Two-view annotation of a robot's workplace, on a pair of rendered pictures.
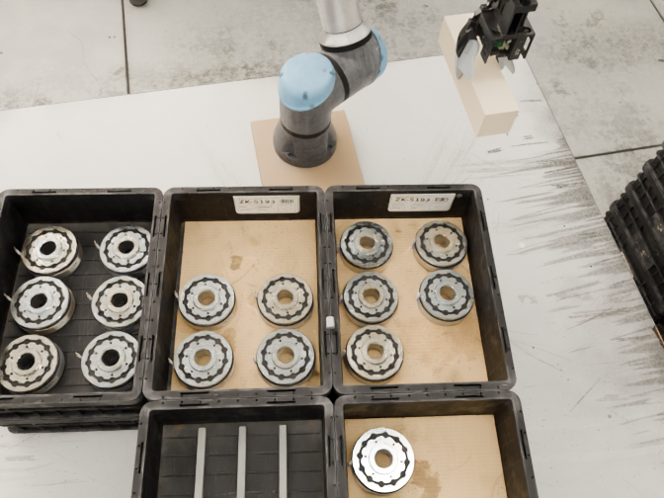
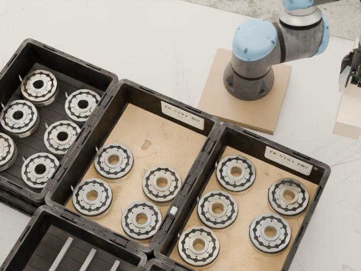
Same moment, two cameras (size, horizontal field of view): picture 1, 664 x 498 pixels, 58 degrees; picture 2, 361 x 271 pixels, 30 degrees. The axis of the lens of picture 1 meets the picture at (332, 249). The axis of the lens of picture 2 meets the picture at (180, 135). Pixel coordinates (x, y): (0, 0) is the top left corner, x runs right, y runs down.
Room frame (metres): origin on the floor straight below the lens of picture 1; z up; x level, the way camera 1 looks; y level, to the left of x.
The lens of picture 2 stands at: (-0.09, -0.37, 2.45)
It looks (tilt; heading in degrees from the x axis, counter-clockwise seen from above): 63 degrees down; 36
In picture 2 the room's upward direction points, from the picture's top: 3 degrees counter-clockwise
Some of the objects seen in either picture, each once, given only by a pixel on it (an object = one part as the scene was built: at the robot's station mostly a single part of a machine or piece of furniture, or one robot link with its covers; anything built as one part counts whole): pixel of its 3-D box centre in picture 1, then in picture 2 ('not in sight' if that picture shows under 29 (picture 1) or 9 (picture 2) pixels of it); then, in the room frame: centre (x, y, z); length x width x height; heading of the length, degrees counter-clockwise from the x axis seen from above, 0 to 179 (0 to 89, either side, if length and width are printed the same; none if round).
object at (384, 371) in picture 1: (374, 352); (199, 245); (0.35, -0.09, 0.86); 0.10 x 0.10 x 0.01
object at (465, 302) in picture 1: (447, 293); (270, 232); (0.47, -0.22, 0.86); 0.10 x 0.10 x 0.01
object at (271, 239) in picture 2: (447, 292); (270, 232); (0.47, -0.22, 0.86); 0.05 x 0.05 x 0.01
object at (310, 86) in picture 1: (308, 91); (255, 47); (0.91, 0.08, 0.89); 0.13 x 0.12 x 0.14; 138
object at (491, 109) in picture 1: (475, 73); (356, 87); (0.82, -0.23, 1.07); 0.24 x 0.06 x 0.06; 16
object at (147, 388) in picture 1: (242, 285); (135, 161); (0.43, 0.15, 0.92); 0.40 x 0.30 x 0.02; 7
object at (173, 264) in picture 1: (244, 296); (136, 170); (0.43, 0.15, 0.87); 0.40 x 0.30 x 0.11; 7
